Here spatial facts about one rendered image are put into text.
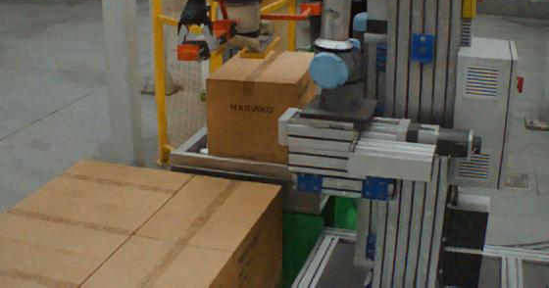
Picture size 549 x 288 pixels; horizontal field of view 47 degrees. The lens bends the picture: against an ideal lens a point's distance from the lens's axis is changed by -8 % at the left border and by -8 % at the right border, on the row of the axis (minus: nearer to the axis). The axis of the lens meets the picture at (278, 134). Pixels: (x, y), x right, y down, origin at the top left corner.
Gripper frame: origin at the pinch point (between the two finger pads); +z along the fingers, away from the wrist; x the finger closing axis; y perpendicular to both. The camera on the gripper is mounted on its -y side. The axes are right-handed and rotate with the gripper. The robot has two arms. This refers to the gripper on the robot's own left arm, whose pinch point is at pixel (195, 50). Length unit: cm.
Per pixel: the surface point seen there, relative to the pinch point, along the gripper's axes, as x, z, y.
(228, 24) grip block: -3.0, -2.5, 31.2
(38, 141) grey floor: 200, 126, 212
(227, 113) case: 7, 43, 66
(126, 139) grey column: 90, 89, 139
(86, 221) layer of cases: 48, 69, 1
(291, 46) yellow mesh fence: 18, 64, 291
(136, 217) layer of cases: 30, 69, 9
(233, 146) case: 5, 59, 66
